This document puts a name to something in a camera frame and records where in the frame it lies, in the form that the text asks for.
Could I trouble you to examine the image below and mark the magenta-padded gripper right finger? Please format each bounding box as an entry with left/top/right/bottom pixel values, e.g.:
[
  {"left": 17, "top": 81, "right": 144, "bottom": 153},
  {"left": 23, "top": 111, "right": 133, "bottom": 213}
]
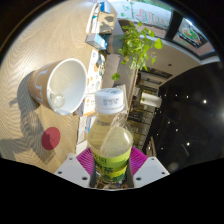
[{"left": 127, "top": 146, "right": 170, "bottom": 188}]

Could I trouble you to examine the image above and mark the blue and white card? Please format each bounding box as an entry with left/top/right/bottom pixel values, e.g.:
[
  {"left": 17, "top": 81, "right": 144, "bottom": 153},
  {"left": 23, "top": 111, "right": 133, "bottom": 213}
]
[{"left": 99, "top": 0, "right": 113, "bottom": 14}]

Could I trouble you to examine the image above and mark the clear green-labelled drink bottle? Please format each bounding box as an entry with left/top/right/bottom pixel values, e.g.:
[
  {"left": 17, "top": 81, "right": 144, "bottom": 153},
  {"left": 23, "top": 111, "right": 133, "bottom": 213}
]
[{"left": 87, "top": 87, "right": 134, "bottom": 184}]

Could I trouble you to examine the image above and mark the dark-framed decorated window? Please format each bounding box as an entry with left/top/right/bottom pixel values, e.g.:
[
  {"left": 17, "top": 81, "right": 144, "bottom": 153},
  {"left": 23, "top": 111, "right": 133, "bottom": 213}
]
[{"left": 109, "top": 0, "right": 218, "bottom": 58}]

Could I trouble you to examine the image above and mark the flat round red coaster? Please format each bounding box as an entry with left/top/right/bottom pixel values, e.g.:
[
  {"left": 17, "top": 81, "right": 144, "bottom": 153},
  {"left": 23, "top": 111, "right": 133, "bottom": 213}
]
[{"left": 41, "top": 126, "right": 62, "bottom": 151}]

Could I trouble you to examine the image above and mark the group of ceiling lights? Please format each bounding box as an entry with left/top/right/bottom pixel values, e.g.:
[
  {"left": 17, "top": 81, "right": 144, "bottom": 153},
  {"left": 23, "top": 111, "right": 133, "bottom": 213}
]
[{"left": 159, "top": 93, "right": 224, "bottom": 151}]

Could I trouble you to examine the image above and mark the small blue box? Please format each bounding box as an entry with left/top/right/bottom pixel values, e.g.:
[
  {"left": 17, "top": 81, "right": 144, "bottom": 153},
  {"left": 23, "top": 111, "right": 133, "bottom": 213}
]
[{"left": 85, "top": 33, "right": 108, "bottom": 51}]

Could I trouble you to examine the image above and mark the green potted plant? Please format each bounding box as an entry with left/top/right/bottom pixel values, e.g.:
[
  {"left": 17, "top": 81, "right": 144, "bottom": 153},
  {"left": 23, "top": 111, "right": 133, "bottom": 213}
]
[{"left": 111, "top": 21, "right": 164, "bottom": 82}]

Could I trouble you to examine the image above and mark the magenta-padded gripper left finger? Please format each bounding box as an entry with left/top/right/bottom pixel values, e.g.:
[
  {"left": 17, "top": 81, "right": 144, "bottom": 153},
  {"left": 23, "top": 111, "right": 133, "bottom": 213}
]
[{"left": 54, "top": 147, "right": 98, "bottom": 188}]

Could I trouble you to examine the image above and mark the brown and white cup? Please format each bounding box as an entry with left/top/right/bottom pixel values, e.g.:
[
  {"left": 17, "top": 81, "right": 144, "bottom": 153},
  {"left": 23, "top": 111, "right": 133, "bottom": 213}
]
[{"left": 27, "top": 58, "right": 88, "bottom": 116}]

